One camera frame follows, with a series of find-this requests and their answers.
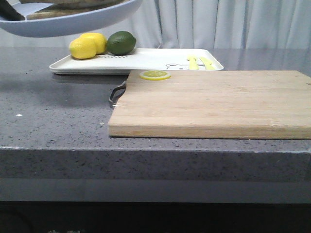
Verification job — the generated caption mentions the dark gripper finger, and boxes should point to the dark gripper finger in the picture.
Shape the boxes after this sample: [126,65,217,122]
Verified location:
[0,0,25,21]

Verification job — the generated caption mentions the bread slice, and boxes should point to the bread slice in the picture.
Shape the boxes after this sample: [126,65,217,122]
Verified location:
[27,0,126,19]
[20,0,121,5]

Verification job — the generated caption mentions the blue plate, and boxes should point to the blue plate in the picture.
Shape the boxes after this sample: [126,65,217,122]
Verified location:
[0,0,142,38]

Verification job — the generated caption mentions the white bear tray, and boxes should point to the white bear tray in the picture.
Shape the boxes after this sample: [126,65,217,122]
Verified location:
[50,49,224,75]

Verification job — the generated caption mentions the front yellow lemon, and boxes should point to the front yellow lemon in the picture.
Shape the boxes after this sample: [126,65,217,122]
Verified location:
[69,37,97,59]

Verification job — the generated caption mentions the yellow lemon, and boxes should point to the yellow lemon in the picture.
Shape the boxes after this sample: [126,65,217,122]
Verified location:
[69,37,97,59]
[80,33,107,54]

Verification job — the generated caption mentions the rear yellow lemon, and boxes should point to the rear yellow lemon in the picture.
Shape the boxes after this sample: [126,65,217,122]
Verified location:
[80,33,107,54]

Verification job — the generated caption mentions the green lime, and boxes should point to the green lime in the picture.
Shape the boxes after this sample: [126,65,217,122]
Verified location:
[106,31,137,55]

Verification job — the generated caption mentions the grey curtain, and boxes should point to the grey curtain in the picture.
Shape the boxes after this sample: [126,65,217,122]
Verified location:
[0,0,311,50]

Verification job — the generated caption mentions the lemon slice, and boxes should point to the lemon slice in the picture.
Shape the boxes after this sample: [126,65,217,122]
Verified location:
[139,70,171,81]

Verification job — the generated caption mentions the yellow plastic fork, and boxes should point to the yellow plastic fork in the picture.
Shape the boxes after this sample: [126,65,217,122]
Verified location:
[187,55,199,70]

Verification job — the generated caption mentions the wooden cutting board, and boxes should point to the wooden cutting board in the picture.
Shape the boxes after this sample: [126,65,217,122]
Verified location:
[108,70,311,139]

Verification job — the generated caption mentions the metal board handle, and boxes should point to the metal board handle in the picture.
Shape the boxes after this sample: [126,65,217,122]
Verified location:
[109,81,127,105]

